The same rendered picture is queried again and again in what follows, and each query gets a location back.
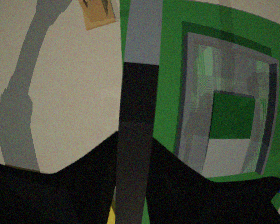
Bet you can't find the olive yellow rectangular block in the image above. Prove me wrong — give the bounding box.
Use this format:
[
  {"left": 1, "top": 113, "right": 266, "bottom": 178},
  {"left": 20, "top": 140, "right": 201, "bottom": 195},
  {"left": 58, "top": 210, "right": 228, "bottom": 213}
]
[{"left": 107, "top": 198, "right": 116, "bottom": 224}]

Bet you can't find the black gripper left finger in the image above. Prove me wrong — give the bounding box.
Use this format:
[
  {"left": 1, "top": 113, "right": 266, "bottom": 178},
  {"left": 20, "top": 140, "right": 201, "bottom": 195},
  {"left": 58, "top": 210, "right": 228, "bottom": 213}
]
[{"left": 0, "top": 131, "right": 119, "bottom": 224}]

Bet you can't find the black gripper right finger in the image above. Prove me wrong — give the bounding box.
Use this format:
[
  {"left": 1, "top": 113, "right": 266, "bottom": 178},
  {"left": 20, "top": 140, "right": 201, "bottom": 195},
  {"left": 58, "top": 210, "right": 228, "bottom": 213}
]
[{"left": 147, "top": 136, "right": 280, "bottom": 224}]

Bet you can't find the green rectangular mat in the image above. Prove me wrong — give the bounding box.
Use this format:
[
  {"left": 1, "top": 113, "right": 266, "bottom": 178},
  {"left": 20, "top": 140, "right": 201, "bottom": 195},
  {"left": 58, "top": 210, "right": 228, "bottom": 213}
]
[{"left": 119, "top": 0, "right": 280, "bottom": 183}]

